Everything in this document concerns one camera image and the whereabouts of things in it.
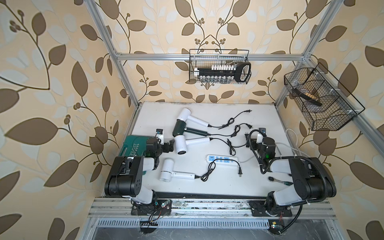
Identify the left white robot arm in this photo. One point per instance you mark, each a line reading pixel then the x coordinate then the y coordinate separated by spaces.
pixel 125 179

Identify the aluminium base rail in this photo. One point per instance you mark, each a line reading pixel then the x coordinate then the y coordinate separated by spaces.
pixel 200 214

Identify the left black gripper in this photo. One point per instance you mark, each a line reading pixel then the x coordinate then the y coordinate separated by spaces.
pixel 165 146

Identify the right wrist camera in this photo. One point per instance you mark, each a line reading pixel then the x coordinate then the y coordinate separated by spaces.
pixel 261 135

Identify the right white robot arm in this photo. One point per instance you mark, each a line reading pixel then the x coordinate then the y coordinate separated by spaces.
pixel 311 182

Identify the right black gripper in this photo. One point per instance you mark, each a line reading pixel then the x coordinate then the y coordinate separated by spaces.
pixel 253 143

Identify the socket set rail black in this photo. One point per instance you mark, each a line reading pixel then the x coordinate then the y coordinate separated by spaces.
pixel 238 73

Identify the right wire basket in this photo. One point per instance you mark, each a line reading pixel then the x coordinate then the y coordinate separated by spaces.
pixel 339 107

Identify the back wire basket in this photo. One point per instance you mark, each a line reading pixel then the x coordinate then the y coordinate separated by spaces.
pixel 201 58

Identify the green tool case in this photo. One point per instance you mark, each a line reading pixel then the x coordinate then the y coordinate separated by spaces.
pixel 134 146

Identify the dark green hair dryer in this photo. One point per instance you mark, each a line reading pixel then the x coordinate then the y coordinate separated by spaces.
pixel 181 128

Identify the brush in right basket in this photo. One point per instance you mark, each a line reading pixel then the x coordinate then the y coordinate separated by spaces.
pixel 307 98

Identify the white blue power strip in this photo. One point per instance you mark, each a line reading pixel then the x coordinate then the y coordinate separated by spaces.
pixel 222 160

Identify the wire basket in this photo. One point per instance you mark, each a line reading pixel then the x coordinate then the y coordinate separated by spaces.
pixel 201 58
pixel 339 107

